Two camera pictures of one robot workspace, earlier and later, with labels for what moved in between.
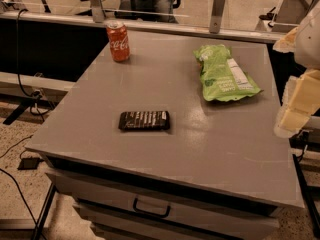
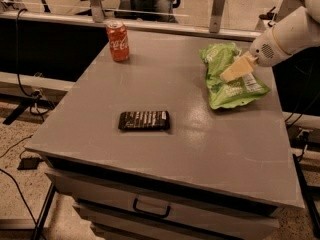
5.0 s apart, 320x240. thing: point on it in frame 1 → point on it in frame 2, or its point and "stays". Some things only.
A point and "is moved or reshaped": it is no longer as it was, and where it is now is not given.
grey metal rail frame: x=97 y=17 stays
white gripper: x=308 y=44 → x=264 y=51
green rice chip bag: x=223 y=78 is moved or reshaped
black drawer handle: x=149 y=212 stays
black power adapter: x=29 y=163 stays
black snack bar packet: x=144 y=120 stays
